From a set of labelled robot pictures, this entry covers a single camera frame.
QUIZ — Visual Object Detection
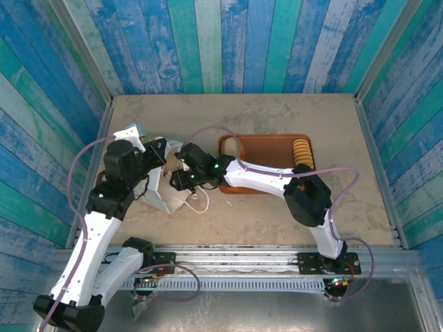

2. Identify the grey metal base sheet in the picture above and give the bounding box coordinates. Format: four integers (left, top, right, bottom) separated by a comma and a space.
33, 288, 437, 332

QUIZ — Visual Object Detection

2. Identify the slotted grey cable duct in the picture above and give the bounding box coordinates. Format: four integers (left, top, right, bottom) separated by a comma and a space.
123, 277, 327, 293

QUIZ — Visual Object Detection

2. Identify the aluminium mounting rail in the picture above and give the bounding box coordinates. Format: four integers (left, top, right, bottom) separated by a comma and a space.
55, 244, 422, 277

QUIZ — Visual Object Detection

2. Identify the crumpled clear plastic piece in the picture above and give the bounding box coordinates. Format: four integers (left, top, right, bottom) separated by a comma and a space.
131, 293, 153, 321

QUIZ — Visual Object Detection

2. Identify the pale half loaf fake bread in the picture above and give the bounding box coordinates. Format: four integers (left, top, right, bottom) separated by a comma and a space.
221, 136, 246, 159

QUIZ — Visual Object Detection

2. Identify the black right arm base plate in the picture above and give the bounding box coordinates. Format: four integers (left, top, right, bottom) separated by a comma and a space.
297, 251, 362, 276

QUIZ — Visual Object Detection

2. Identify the aluminium table edge rail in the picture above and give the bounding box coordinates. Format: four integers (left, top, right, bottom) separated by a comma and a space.
65, 102, 115, 248
353, 93, 410, 250

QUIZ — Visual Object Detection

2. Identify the aluminium corner post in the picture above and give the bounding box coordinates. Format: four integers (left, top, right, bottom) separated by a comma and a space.
354, 0, 424, 103
47, 0, 114, 104

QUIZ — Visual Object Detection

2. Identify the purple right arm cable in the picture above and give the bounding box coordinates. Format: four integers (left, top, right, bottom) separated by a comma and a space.
185, 124, 377, 302

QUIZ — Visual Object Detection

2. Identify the white paper bag with handles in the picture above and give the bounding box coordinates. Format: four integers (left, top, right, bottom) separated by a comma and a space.
133, 124, 210, 215

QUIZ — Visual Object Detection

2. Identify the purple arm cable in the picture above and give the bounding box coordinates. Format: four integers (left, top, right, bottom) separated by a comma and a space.
37, 135, 201, 332
185, 124, 377, 302

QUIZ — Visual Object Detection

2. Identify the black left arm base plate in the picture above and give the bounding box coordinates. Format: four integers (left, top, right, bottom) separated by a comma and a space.
148, 252, 177, 275

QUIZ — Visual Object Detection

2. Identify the long ridged striped fake bread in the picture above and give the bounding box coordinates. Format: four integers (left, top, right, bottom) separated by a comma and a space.
292, 138, 315, 170

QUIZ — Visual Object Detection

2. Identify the brown rectangular tray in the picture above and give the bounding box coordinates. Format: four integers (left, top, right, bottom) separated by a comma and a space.
218, 133, 316, 194

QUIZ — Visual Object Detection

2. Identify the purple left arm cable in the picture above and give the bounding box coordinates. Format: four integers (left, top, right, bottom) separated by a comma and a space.
37, 135, 201, 332

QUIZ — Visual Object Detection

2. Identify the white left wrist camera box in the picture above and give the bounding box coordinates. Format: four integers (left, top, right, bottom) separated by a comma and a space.
113, 124, 147, 154

